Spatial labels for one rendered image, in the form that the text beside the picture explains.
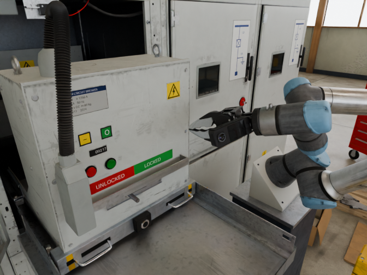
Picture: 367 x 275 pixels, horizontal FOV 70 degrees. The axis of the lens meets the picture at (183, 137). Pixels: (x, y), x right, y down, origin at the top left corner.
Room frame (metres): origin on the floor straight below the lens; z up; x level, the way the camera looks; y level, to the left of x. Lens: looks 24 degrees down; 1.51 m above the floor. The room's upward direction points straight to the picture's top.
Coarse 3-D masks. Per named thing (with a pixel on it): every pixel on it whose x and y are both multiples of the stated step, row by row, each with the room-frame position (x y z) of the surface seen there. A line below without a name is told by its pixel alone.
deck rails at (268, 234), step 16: (208, 192) 0.84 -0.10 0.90; (208, 208) 0.80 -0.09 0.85; (224, 208) 0.78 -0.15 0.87; (240, 208) 0.73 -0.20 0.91; (240, 224) 0.72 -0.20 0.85; (256, 224) 0.68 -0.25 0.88; (272, 224) 0.65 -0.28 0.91; (32, 240) 0.64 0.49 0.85; (256, 240) 0.65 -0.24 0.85; (272, 240) 0.64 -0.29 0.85; (288, 240) 0.61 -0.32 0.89; (48, 256) 0.52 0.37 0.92; (288, 256) 0.58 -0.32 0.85
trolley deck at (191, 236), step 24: (168, 216) 0.76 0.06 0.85; (192, 216) 0.76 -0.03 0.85; (216, 216) 0.76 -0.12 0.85; (24, 240) 0.65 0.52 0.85; (48, 240) 0.65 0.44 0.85; (120, 240) 0.65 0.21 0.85; (144, 240) 0.65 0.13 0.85; (168, 240) 0.65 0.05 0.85; (192, 240) 0.65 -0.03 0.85; (216, 240) 0.65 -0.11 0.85; (240, 240) 0.65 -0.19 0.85; (96, 264) 0.56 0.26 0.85; (120, 264) 0.56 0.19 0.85; (144, 264) 0.56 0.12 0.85; (168, 264) 0.56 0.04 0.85; (192, 264) 0.56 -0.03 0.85; (216, 264) 0.56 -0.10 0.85; (240, 264) 0.56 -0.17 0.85; (264, 264) 0.56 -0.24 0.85; (288, 264) 0.59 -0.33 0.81
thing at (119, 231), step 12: (192, 180) 0.88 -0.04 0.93; (180, 192) 0.82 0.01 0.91; (192, 192) 0.87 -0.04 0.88; (156, 204) 0.74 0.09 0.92; (132, 216) 0.67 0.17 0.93; (156, 216) 0.74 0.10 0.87; (108, 228) 0.62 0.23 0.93; (120, 228) 0.64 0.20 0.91; (132, 228) 0.66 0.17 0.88; (96, 240) 0.58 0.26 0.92; (60, 252) 0.53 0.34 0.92; (72, 252) 0.53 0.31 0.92; (84, 252) 0.55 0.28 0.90; (96, 252) 0.57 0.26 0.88; (60, 264) 0.50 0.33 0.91
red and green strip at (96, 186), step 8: (168, 152) 0.80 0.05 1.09; (152, 160) 0.75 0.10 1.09; (160, 160) 0.77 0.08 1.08; (128, 168) 0.68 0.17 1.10; (136, 168) 0.70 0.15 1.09; (144, 168) 0.72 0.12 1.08; (112, 176) 0.64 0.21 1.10; (120, 176) 0.66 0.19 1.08; (128, 176) 0.68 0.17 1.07; (96, 184) 0.61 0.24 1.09; (104, 184) 0.63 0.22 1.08; (112, 184) 0.64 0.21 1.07; (96, 192) 0.61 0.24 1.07
